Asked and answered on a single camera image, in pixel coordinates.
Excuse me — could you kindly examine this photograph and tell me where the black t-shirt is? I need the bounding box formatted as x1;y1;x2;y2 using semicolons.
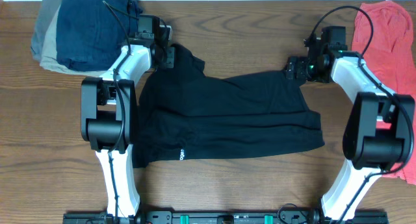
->
133;44;324;168

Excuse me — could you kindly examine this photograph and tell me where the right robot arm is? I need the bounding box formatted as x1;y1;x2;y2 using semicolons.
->
285;50;415;223

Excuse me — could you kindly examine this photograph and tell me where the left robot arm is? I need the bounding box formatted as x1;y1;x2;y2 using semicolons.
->
81;40;175;223

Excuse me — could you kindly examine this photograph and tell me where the red t-shirt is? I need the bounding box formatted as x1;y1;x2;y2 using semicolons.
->
351;0;416;186

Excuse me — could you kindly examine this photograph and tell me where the folded navy blue garment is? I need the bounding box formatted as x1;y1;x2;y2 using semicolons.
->
56;0;142;72

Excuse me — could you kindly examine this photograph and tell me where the folded beige garment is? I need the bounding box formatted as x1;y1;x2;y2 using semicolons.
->
40;7;105;77

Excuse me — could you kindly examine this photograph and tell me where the folded grey garment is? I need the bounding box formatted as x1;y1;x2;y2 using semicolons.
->
31;0;62;62

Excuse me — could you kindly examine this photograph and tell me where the left black cable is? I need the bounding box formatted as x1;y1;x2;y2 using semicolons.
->
102;0;144;224

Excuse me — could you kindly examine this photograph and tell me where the black cable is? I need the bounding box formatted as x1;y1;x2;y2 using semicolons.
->
102;0;144;224
308;5;415;224

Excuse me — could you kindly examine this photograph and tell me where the right black cable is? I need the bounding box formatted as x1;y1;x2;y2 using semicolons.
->
308;5;415;224

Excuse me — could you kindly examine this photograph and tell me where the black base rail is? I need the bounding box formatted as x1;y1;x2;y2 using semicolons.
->
62;208;389;224

